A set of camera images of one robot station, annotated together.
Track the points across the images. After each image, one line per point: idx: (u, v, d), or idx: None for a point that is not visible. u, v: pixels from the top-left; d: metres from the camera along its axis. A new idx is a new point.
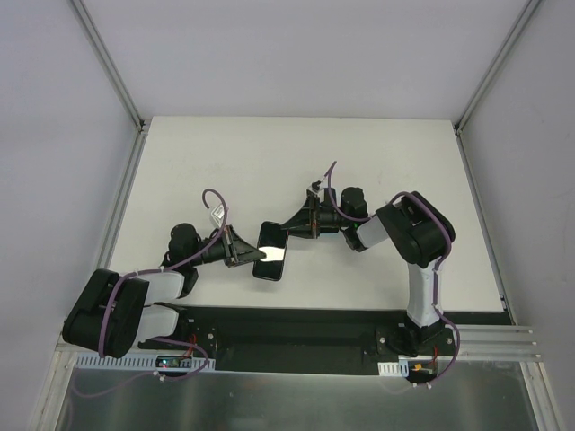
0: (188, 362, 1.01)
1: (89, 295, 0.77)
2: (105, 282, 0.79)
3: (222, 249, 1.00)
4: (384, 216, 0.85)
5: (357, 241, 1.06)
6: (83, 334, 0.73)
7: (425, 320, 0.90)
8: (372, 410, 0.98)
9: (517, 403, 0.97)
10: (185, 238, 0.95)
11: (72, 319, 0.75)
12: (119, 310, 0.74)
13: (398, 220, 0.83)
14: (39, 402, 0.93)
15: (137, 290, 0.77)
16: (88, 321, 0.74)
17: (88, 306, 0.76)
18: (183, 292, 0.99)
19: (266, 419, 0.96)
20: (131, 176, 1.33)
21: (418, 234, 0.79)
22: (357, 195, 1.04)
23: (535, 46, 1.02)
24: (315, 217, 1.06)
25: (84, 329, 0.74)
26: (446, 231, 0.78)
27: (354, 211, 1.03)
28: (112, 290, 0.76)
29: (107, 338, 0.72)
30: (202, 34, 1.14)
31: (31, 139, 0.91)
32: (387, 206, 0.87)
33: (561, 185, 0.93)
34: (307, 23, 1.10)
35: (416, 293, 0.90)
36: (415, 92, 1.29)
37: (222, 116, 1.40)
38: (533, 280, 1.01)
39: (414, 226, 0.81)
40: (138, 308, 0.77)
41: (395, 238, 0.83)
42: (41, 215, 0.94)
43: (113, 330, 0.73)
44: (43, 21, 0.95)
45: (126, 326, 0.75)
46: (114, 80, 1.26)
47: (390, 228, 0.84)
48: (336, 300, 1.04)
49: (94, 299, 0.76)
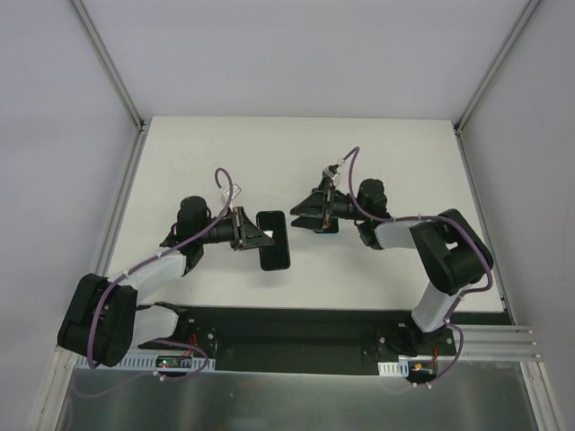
0: (188, 362, 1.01)
1: (78, 304, 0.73)
2: (94, 288, 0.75)
3: (230, 229, 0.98)
4: (418, 232, 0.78)
5: (370, 236, 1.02)
6: (76, 346, 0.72)
7: (429, 328, 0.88)
8: (371, 409, 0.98)
9: (517, 403, 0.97)
10: (192, 213, 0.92)
11: (67, 328, 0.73)
12: (108, 320, 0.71)
13: (433, 241, 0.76)
14: (39, 402, 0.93)
15: (123, 298, 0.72)
16: (81, 330, 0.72)
17: (78, 318, 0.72)
18: (188, 268, 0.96)
19: (266, 419, 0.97)
20: (131, 176, 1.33)
21: (452, 260, 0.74)
22: (377, 188, 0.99)
23: (535, 45, 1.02)
24: (327, 215, 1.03)
25: (77, 340, 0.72)
26: (482, 260, 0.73)
27: (372, 206, 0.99)
28: (101, 299, 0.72)
29: (97, 352, 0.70)
30: (202, 35, 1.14)
31: (31, 138, 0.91)
32: (426, 224, 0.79)
33: (561, 184, 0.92)
34: (308, 23, 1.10)
35: (430, 305, 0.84)
36: (415, 92, 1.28)
37: (222, 116, 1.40)
38: (533, 280, 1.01)
39: (452, 254, 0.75)
40: (129, 315, 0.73)
41: (427, 260, 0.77)
42: (40, 215, 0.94)
43: (104, 342, 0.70)
44: (44, 21, 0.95)
45: (118, 336, 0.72)
46: (113, 80, 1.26)
47: (422, 250, 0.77)
48: (336, 301, 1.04)
49: (84, 310, 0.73)
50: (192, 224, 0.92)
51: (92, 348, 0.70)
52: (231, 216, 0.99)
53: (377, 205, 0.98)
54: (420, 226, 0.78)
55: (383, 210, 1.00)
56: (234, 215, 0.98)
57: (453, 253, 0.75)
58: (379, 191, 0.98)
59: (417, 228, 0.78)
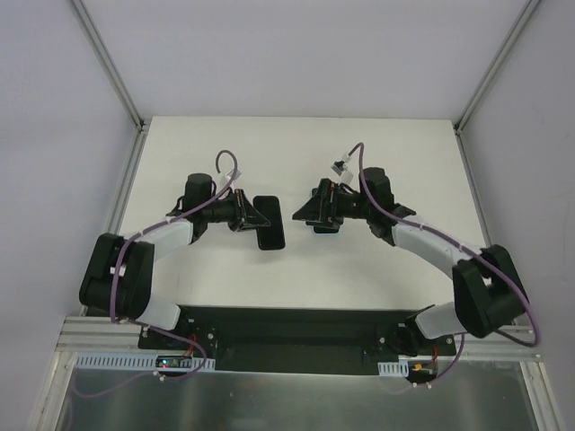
0: (188, 362, 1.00)
1: (97, 260, 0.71)
2: (110, 246, 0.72)
3: (232, 209, 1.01)
4: (464, 277, 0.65)
5: (383, 228, 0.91)
6: (99, 302, 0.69)
7: (432, 336, 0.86)
8: (371, 409, 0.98)
9: (517, 403, 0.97)
10: (202, 185, 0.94)
11: (85, 286, 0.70)
12: (129, 275, 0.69)
13: (477, 286, 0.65)
14: (39, 402, 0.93)
15: (143, 253, 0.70)
16: (102, 285, 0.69)
17: (99, 273, 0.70)
18: (195, 236, 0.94)
19: (266, 419, 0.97)
20: (131, 177, 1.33)
21: (493, 311, 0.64)
22: (377, 173, 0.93)
23: (535, 44, 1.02)
24: (333, 218, 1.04)
25: (99, 295, 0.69)
26: (521, 312, 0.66)
27: (375, 189, 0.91)
28: (120, 253, 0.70)
29: (121, 305, 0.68)
30: (202, 34, 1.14)
31: (31, 138, 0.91)
32: (469, 263, 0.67)
33: (561, 184, 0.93)
34: (308, 22, 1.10)
35: (441, 322, 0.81)
36: (415, 91, 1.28)
37: (221, 116, 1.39)
38: (532, 280, 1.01)
39: (493, 303, 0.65)
40: (151, 268, 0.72)
41: (463, 303, 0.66)
42: (40, 215, 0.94)
43: (128, 294, 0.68)
44: (43, 20, 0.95)
45: (140, 288, 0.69)
46: (113, 80, 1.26)
47: (462, 294, 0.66)
48: (335, 301, 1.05)
49: (103, 265, 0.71)
50: (199, 197, 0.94)
51: (116, 301, 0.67)
52: (233, 198, 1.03)
53: (379, 187, 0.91)
54: (464, 268, 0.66)
55: (387, 197, 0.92)
56: (234, 197, 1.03)
57: (494, 302, 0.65)
58: (384, 177, 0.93)
59: (461, 268, 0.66)
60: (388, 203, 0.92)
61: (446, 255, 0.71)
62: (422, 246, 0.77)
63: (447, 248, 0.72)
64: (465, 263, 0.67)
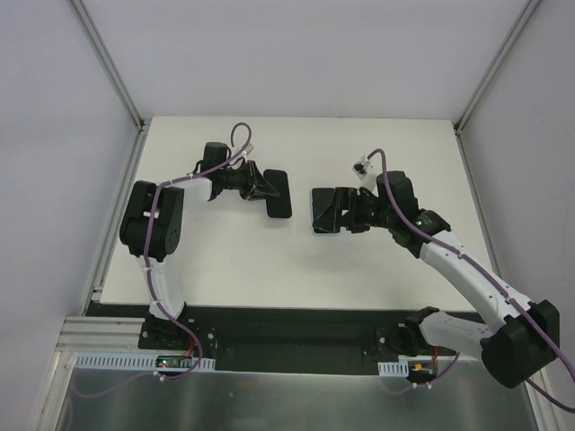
0: (188, 362, 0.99)
1: (134, 202, 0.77)
2: (145, 192, 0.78)
3: (243, 179, 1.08)
4: (513, 345, 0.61)
5: (411, 234, 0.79)
6: (135, 238, 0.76)
7: (431, 342, 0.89)
8: (371, 409, 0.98)
9: (517, 402, 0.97)
10: (217, 149, 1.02)
11: (125, 227, 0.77)
12: (163, 215, 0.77)
13: (523, 350, 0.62)
14: (39, 402, 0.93)
15: (174, 198, 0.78)
16: (138, 224, 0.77)
17: (136, 214, 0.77)
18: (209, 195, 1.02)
19: (266, 419, 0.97)
20: (131, 176, 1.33)
21: (528, 370, 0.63)
22: (398, 174, 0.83)
23: (535, 45, 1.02)
24: (352, 228, 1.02)
25: (136, 233, 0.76)
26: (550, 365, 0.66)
27: (397, 192, 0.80)
28: (154, 198, 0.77)
29: (155, 241, 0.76)
30: (203, 33, 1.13)
31: (32, 137, 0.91)
32: (518, 325, 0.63)
33: (561, 183, 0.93)
34: (309, 22, 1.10)
35: (447, 338, 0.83)
36: (415, 92, 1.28)
37: (221, 115, 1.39)
38: (532, 280, 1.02)
39: (532, 363, 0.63)
40: (179, 212, 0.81)
41: (499, 356, 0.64)
42: (40, 215, 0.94)
43: (162, 233, 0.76)
44: (43, 19, 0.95)
45: (172, 228, 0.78)
46: (114, 80, 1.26)
47: (503, 352, 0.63)
48: (336, 301, 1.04)
49: (139, 206, 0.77)
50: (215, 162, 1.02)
51: (152, 237, 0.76)
52: (245, 169, 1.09)
53: (401, 189, 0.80)
54: (513, 329, 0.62)
55: (411, 200, 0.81)
56: (247, 167, 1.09)
57: (533, 362, 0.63)
58: (403, 177, 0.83)
59: (509, 332, 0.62)
60: (411, 206, 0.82)
61: (490, 304, 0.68)
62: (456, 277, 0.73)
63: (492, 296, 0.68)
64: (517, 328, 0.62)
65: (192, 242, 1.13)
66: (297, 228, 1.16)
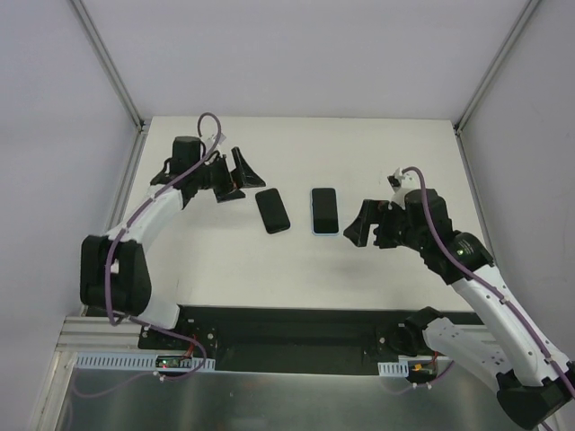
0: (188, 362, 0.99)
1: (87, 268, 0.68)
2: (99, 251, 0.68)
3: (221, 173, 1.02)
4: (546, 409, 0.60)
5: (448, 263, 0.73)
6: (98, 302, 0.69)
7: (432, 346, 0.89)
8: (370, 409, 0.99)
9: None
10: (187, 145, 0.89)
11: (85, 291, 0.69)
12: (125, 275, 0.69)
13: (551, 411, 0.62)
14: (39, 403, 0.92)
15: (132, 246, 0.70)
16: (99, 287, 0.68)
17: (92, 278, 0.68)
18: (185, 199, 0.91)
19: (266, 419, 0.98)
20: (131, 177, 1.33)
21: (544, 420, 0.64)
22: (430, 195, 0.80)
23: (535, 44, 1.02)
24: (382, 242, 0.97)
25: (98, 297, 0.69)
26: None
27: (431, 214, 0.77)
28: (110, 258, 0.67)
29: (121, 302, 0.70)
30: (203, 34, 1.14)
31: (32, 137, 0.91)
32: (555, 390, 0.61)
33: (561, 184, 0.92)
34: (308, 23, 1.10)
35: (458, 353, 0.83)
36: (415, 92, 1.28)
37: (221, 116, 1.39)
38: (533, 281, 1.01)
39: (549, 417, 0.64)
40: (142, 262, 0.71)
41: (522, 409, 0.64)
42: (40, 214, 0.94)
43: (128, 294, 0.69)
44: (43, 20, 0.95)
45: (137, 285, 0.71)
46: (113, 80, 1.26)
47: (531, 409, 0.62)
48: (336, 302, 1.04)
49: (94, 271, 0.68)
50: (187, 162, 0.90)
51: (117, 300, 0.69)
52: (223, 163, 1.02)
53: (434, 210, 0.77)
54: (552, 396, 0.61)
55: (445, 224, 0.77)
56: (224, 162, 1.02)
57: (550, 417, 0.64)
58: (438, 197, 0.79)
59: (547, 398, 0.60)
60: (446, 231, 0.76)
61: (528, 361, 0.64)
62: (492, 320, 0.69)
63: (532, 353, 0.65)
64: (554, 392, 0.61)
65: (192, 243, 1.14)
66: (296, 228, 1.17)
